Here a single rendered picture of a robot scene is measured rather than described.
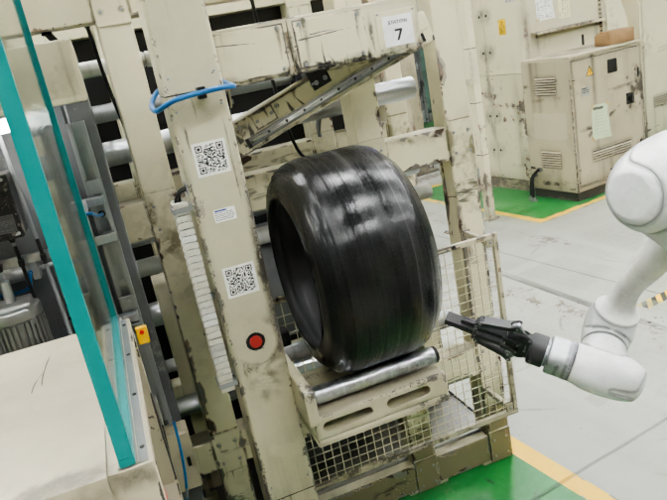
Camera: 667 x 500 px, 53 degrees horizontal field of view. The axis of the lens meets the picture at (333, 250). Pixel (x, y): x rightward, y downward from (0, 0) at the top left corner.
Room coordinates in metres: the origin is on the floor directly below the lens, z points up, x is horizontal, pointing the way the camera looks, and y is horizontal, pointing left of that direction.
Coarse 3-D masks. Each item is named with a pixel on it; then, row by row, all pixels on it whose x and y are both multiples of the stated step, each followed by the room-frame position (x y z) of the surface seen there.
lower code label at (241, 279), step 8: (240, 264) 1.48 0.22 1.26; (248, 264) 1.48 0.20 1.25; (224, 272) 1.46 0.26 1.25; (232, 272) 1.47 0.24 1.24; (240, 272) 1.47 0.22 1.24; (248, 272) 1.48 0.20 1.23; (224, 280) 1.46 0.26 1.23; (232, 280) 1.47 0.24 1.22; (240, 280) 1.47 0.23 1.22; (248, 280) 1.48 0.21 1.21; (256, 280) 1.48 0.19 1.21; (232, 288) 1.47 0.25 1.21; (240, 288) 1.47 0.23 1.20; (248, 288) 1.48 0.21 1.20; (256, 288) 1.48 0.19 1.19; (232, 296) 1.46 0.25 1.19
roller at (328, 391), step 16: (416, 352) 1.53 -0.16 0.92; (432, 352) 1.52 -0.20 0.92; (368, 368) 1.49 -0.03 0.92; (384, 368) 1.49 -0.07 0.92; (400, 368) 1.49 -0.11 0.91; (416, 368) 1.51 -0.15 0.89; (320, 384) 1.46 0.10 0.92; (336, 384) 1.45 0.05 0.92; (352, 384) 1.46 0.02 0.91; (368, 384) 1.47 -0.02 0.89; (320, 400) 1.43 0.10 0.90
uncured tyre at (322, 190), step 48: (288, 192) 1.51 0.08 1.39; (336, 192) 1.45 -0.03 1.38; (384, 192) 1.46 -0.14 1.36; (288, 240) 1.86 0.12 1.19; (336, 240) 1.38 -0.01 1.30; (384, 240) 1.39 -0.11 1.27; (432, 240) 1.44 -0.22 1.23; (288, 288) 1.76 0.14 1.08; (336, 288) 1.36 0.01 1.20; (384, 288) 1.37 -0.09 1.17; (432, 288) 1.41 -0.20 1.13; (336, 336) 1.38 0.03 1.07; (384, 336) 1.39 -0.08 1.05
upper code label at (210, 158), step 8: (200, 144) 1.47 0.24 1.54; (208, 144) 1.47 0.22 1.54; (216, 144) 1.48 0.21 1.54; (224, 144) 1.48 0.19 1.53; (200, 152) 1.47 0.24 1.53; (208, 152) 1.47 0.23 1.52; (216, 152) 1.48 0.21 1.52; (224, 152) 1.48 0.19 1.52; (200, 160) 1.47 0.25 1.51; (208, 160) 1.47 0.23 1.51; (216, 160) 1.48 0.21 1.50; (224, 160) 1.48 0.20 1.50; (200, 168) 1.46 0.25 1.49; (208, 168) 1.47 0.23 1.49; (216, 168) 1.47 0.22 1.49; (224, 168) 1.48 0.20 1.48; (200, 176) 1.46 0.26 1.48
